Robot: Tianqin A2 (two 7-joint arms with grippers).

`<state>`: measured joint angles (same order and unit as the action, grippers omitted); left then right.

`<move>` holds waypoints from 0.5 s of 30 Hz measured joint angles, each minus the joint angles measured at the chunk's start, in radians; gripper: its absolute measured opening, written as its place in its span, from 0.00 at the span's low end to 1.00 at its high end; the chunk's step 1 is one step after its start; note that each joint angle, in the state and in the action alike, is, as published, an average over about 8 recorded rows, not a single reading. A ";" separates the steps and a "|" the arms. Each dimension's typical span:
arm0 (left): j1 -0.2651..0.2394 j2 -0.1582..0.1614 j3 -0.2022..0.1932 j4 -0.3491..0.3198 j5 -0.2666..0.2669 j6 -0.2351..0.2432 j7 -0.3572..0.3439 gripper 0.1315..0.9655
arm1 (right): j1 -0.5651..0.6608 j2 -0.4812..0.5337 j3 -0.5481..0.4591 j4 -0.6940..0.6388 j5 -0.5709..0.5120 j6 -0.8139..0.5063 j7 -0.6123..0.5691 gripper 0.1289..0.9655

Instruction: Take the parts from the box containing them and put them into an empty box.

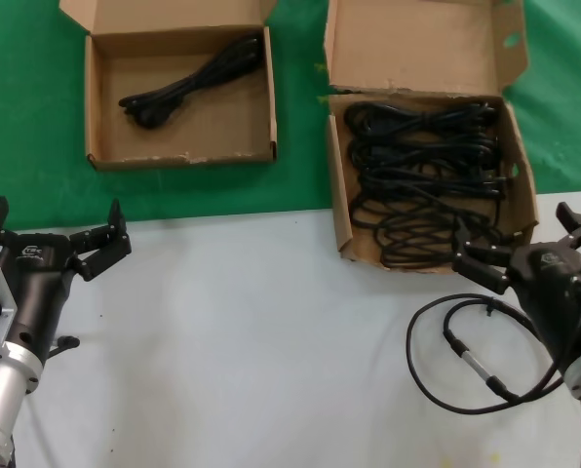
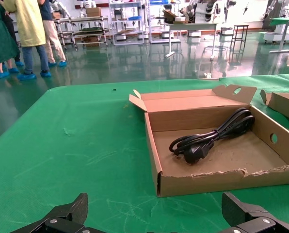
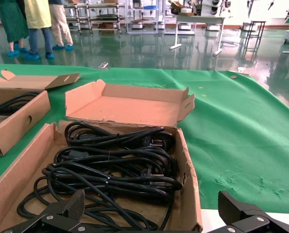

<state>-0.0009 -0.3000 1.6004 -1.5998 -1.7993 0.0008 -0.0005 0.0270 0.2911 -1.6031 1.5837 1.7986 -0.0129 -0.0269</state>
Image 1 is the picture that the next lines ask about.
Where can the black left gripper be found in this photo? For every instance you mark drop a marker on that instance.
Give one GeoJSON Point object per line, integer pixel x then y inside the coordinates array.
{"type": "Point", "coordinates": [42, 283]}

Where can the green table cloth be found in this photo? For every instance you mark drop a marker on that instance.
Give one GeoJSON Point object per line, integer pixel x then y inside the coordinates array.
{"type": "Point", "coordinates": [27, 97]}

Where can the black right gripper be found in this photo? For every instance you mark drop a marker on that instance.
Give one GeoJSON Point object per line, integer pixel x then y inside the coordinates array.
{"type": "Point", "coordinates": [549, 287]}

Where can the cardboard box with torn lid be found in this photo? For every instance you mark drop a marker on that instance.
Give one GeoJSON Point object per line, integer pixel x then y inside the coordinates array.
{"type": "Point", "coordinates": [407, 29]}

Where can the cardboard box with intact lid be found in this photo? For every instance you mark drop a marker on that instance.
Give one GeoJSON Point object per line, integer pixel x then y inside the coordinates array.
{"type": "Point", "coordinates": [198, 141]}

